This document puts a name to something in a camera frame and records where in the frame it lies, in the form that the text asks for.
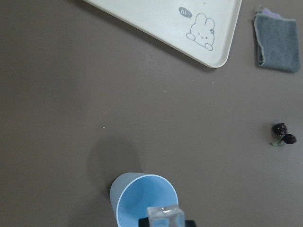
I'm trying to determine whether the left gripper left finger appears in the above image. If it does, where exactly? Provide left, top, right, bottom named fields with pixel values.
left=138, top=218, right=149, bottom=227

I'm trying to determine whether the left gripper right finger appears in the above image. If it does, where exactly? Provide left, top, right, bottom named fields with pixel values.
left=185, top=220, right=196, bottom=227

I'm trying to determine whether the blue plastic cup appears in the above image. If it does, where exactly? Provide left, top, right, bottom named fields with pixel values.
left=109, top=173, right=178, bottom=227

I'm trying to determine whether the dark cherries pair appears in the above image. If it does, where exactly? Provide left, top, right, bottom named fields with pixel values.
left=270, top=122, right=297, bottom=147

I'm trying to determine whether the cream rabbit tray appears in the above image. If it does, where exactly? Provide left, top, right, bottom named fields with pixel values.
left=88, top=0, right=242, bottom=68

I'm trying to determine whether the grey folded cloth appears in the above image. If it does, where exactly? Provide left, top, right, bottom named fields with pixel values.
left=254, top=6, right=301, bottom=73

